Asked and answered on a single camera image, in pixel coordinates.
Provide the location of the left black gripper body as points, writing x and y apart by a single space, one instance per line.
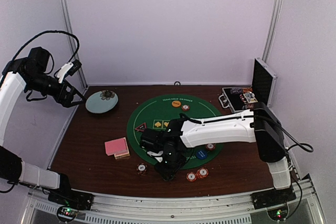
58 95

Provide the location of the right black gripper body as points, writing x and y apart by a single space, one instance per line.
173 163

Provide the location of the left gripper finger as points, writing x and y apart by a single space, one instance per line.
77 93
75 103

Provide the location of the red chips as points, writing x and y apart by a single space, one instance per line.
210 147
191 176
185 107

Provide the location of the orange chip stack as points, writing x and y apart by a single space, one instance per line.
202 173

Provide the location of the blue small blind button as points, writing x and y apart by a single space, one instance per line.
201 154

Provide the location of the triangular black red dealer button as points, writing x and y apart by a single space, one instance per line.
141 128

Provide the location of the orange big blind button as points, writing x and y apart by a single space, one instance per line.
176 103

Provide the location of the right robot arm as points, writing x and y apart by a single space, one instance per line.
257 125

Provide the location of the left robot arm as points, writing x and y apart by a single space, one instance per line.
27 75

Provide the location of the light blue flower plate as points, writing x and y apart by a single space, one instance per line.
101 102

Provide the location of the black white chip stack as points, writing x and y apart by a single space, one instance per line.
141 169

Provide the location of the playing card box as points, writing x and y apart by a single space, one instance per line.
122 155

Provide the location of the red playing card deck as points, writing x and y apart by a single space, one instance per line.
116 147

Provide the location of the round green poker mat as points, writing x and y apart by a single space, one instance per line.
158 111

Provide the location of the aluminium poker chip case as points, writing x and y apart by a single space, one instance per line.
245 97

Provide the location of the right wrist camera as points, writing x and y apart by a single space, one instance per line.
158 157

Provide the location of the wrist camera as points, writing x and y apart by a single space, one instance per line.
158 157
68 69

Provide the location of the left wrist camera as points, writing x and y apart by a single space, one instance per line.
68 69

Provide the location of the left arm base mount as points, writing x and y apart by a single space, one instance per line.
75 199

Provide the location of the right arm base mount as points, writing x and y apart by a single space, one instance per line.
272 197

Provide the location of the left aluminium frame post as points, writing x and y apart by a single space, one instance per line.
68 28

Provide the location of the aluminium frame post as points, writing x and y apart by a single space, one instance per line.
68 28
276 10

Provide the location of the aluminium front rail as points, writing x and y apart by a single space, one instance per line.
235 208

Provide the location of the right aluminium frame post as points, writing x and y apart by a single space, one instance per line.
276 10

